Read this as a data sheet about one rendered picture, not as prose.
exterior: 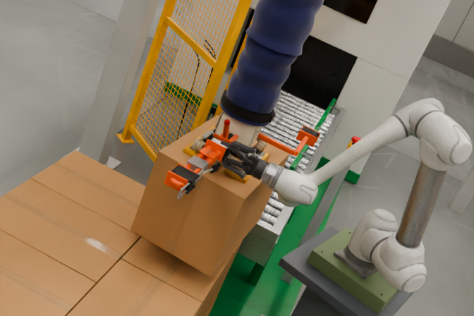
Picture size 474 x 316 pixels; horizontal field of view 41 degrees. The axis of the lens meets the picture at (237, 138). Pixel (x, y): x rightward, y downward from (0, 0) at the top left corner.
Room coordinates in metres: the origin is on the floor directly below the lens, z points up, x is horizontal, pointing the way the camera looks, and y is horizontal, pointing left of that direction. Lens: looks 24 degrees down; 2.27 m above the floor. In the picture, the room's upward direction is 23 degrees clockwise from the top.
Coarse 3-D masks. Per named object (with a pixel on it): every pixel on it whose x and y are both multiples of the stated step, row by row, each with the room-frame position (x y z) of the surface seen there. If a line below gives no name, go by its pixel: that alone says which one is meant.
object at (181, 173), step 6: (174, 168) 1.87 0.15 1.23; (180, 168) 1.88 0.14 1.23; (186, 168) 1.90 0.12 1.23; (168, 174) 1.83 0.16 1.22; (174, 174) 1.83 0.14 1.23; (180, 174) 1.84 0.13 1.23; (186, 174) 1.86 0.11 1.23; (192, 174) 1.88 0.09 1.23; (168, 180) 1.83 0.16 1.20; (180, 180) 1.83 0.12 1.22; (186, 180) 1.82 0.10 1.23
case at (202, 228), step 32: (160, 160) 2.24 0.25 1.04; (160, 192) 2.22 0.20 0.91; (192, 192) 2.20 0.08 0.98; (224, 192) 2.17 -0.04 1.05; (256, 192) 2.32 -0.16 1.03; (160, 224) 2.21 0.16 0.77; (192, 224) 2.18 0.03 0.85; (224, 224) 2.16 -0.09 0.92; (192, 256) 2.17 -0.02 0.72; (224, 256) 2.25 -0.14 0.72
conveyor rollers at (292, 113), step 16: (288, 96) 5.01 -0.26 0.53; (288, 112) 4.64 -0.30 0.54; (304, 112) 4.74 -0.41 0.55; (320, 112) 4.89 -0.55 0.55; (272, 128) 4.20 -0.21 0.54; (288, 128) 4.30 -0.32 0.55; (288, 144) 4.08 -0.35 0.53; (288, 160) 3.81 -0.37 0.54; (304, 160) 3.89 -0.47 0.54; (272, 192) 3.29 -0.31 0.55; (272, 208) 3.10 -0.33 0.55; (272, 224) 2.99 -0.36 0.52
